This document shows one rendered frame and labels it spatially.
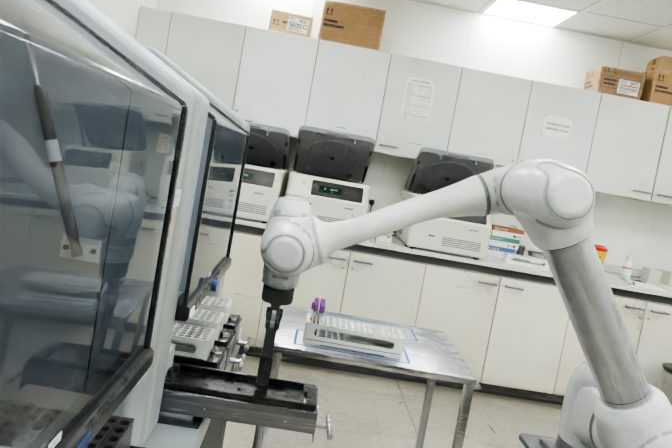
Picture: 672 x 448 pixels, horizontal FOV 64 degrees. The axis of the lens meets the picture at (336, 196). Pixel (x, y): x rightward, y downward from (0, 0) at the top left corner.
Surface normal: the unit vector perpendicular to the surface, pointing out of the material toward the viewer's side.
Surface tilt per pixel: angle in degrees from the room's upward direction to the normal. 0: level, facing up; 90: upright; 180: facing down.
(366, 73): 90
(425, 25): 90
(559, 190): 85
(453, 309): 90
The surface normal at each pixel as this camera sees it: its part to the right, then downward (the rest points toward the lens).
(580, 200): 0.02, -0.04
